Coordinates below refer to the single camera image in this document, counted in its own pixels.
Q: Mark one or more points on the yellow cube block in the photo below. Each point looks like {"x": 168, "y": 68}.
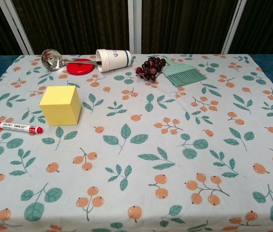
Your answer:
{"x": 61, "y": 106}

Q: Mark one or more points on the mint green hand brush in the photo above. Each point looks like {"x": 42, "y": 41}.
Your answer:
{"x": 185, "y": 75}

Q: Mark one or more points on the white marker with red caps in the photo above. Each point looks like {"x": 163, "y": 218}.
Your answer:
{"x": 13, "y": 126}

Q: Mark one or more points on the dark purple grape bunch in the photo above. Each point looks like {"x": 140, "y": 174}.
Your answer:
{"x": 151, "y": 66}

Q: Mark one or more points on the white paper cup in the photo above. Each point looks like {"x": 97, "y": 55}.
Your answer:
{"x": 112, "y": 59}

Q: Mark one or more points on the floral print tablecloth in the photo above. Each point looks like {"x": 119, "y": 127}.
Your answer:
{"x": 136, "y": 145}

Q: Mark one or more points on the stainless steel ladle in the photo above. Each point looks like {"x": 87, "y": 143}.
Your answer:
{"x": 51, "y": 60}

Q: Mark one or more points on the red round lid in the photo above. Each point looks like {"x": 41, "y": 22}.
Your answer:
{"x": 78, "y": 69}

